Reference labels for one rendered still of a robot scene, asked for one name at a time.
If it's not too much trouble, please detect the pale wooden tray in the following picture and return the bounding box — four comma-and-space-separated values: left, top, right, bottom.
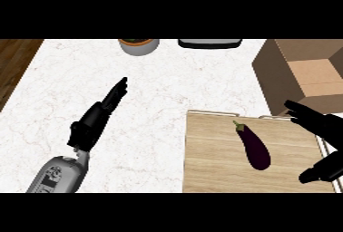
181, 110, 343, 194

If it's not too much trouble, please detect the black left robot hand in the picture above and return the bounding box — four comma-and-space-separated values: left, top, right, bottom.
65, 76, 129, 152

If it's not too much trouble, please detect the brown cardboard box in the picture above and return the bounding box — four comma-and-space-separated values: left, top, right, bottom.
250, 38, 343, 118

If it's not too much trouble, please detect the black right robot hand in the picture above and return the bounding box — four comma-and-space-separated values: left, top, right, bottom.
283, 100, 343, 185

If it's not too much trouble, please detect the dark purple eggplant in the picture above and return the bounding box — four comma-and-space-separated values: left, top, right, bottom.
232, 120, 272, 171

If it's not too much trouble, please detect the dark appliance with pale top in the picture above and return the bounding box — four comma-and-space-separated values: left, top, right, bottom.
178, 38, 244, 50

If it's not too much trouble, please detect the grey plant pot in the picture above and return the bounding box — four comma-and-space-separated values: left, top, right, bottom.
117, 38, 161, 57

